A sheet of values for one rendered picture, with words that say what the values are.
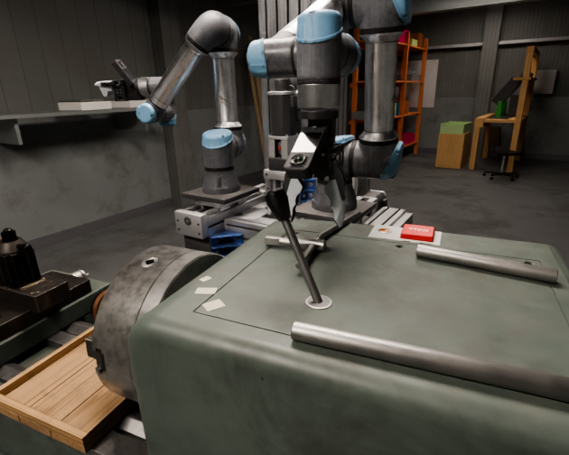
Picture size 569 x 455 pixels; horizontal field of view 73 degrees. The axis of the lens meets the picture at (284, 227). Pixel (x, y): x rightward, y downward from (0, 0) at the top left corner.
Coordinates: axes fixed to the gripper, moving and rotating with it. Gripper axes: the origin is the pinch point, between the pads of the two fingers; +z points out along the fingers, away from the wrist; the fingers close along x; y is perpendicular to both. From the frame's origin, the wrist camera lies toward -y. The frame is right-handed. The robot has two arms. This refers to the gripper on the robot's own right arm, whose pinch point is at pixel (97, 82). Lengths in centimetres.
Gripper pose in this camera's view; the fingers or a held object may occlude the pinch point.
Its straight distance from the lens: 190.1
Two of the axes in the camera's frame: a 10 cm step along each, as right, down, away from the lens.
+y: 0.5, 8.9, 4.6
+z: -9.8, -0.4, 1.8
